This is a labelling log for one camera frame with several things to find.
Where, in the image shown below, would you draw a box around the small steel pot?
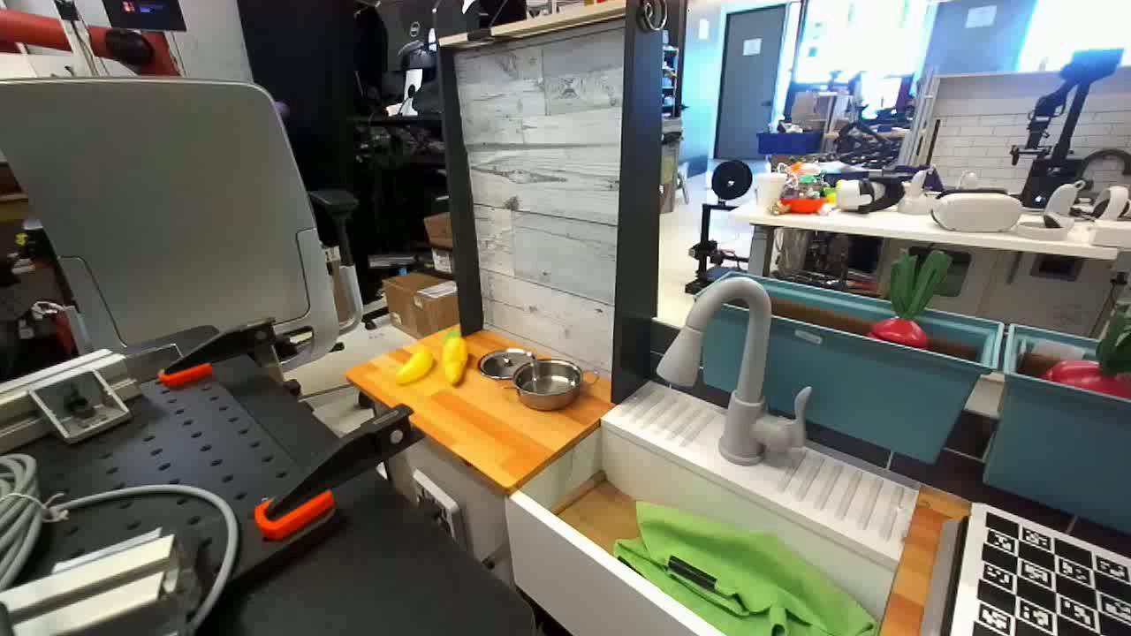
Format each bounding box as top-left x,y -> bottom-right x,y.
513,356 -> 588,415

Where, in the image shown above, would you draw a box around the yellow banana plushie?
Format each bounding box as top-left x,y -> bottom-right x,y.
392,343 -> 437,388

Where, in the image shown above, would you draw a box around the red radish plushie green leaves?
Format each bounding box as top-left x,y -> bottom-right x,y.
870,247 -> 955,349
1041,298 -> 1131,403

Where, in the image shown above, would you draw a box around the grey wood backsplash panel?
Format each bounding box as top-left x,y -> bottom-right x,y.
452,20 -> 630,375

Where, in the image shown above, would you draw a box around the wooden butcher block counter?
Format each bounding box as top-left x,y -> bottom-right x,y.
342,328 -> 613,494

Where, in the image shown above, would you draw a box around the small cardboard box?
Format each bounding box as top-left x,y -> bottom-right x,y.
378,269 -> 464,343

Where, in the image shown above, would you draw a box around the grey toy faucet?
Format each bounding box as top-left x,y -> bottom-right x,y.
655,274 -> 817,472

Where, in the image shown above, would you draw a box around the white drawer cabinet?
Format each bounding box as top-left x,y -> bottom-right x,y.
385,435 -> 522,574

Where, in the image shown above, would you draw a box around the black filament spool stand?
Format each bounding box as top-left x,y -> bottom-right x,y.
682,157 -> 757,298

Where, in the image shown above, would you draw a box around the white toy sink unit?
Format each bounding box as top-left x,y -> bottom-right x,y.
505,381 -> 923,636

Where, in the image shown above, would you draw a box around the colourful toy pile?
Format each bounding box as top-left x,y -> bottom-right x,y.
774,158 -> 831,220

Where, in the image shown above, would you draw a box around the teal planter box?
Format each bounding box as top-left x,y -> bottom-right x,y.
698,276 -> 1005,468
983,324 -> 1131,534

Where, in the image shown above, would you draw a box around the green plastic object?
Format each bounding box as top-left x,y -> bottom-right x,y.
612,499 -> 881,636

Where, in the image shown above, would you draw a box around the white desk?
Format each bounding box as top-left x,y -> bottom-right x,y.
744,205 -> 1131,269

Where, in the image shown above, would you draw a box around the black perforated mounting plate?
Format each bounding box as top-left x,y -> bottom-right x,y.
0,333 -> 547,636

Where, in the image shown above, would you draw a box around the white VR headset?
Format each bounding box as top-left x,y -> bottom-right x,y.
927,191 -> 1023,236

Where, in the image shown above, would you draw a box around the wooden side counter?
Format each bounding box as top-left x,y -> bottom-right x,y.
881,485 -> 970,636

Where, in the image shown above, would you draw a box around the black white calibration board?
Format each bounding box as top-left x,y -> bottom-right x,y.
946,503 -> 1131,636

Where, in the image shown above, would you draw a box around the black kitchen frame post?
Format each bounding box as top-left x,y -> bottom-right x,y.
437,39 -> 486,338
612,0 -> 672,407

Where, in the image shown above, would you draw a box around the black clamp orange handle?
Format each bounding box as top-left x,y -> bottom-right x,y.
120,318 -> 301,396
246,403 -> 417,549

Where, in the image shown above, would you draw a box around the grey cable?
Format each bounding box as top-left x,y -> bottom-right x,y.
0,454 -> 243,628

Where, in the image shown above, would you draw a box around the aluminium extrusion bracket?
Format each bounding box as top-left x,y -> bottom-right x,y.
0,348 -> 165,450
0,528 -> 185,628

